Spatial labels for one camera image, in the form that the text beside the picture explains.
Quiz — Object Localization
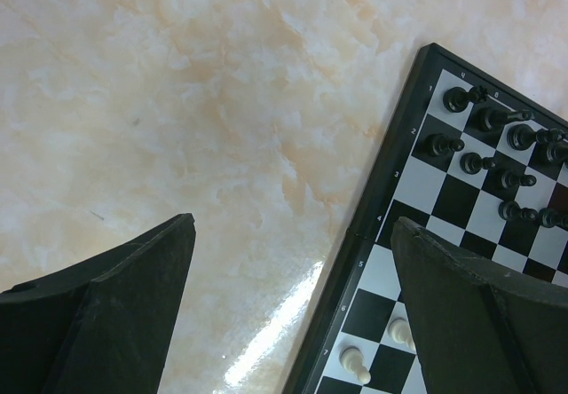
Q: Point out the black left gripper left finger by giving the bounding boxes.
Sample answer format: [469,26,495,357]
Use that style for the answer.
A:
[1,213,196,393]

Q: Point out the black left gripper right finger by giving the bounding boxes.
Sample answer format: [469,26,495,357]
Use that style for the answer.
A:
[390,217,567,393]

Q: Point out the black tall chess piece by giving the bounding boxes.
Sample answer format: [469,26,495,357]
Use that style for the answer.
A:
[476,107,533,132]

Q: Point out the black corner chess piece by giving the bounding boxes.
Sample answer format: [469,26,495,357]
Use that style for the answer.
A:
[443,85,488,113]

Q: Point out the white pawn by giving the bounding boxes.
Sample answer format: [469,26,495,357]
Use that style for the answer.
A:
[340,346,371,385]
[387,318,416,352]

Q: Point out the white pawn far left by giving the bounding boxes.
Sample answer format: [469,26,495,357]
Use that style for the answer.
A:
[340,346,371,385]

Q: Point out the black and grey chessboard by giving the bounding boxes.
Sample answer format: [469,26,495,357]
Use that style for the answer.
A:
[284,43,567,393]

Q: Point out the black pawn near corner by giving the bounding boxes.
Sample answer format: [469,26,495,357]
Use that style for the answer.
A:
[425,133,465,157]

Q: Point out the black back row piece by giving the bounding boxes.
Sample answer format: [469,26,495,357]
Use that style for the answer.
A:
[507,123,567,151]

